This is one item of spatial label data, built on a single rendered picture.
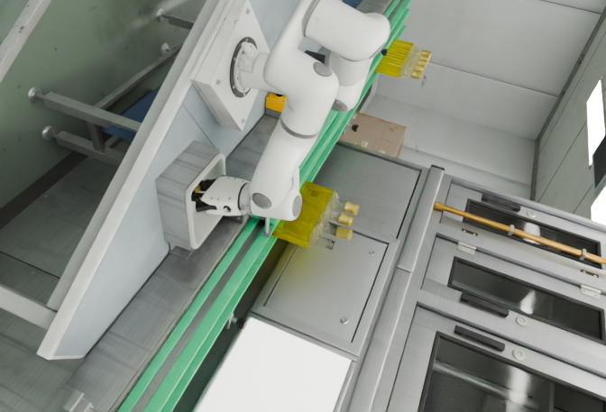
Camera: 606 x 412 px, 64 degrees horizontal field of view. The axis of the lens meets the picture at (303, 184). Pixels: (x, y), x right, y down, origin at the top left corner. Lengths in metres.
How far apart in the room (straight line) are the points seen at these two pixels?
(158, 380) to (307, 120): 0.68
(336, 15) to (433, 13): 6.51
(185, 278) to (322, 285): 0.45
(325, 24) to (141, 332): 0.82
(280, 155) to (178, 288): 0.52
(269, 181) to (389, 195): 1.00
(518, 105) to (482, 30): 1.27
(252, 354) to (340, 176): 0.84
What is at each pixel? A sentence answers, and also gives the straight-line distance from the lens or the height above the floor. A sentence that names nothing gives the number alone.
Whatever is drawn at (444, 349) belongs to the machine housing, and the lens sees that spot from 1.59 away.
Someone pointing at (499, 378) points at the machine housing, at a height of 1.71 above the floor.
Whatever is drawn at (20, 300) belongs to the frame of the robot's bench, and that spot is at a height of 0.60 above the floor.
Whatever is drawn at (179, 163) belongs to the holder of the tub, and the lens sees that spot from 1.23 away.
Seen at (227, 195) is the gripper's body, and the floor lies 0.92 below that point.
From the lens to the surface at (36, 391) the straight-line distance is 1.51.
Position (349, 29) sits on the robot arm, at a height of 1.12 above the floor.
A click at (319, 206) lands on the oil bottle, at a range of 1.56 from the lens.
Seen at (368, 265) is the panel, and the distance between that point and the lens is 1.63.
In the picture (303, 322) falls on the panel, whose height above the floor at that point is 1.14.
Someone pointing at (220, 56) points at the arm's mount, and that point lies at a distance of 1.20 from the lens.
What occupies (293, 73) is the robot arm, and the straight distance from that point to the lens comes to 0.89.
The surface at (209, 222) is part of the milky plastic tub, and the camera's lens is 1.37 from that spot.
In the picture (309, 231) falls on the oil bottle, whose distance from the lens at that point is 1.49.
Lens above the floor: 1.33
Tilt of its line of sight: 13 degrees down
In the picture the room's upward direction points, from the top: 109 degrees clockwise
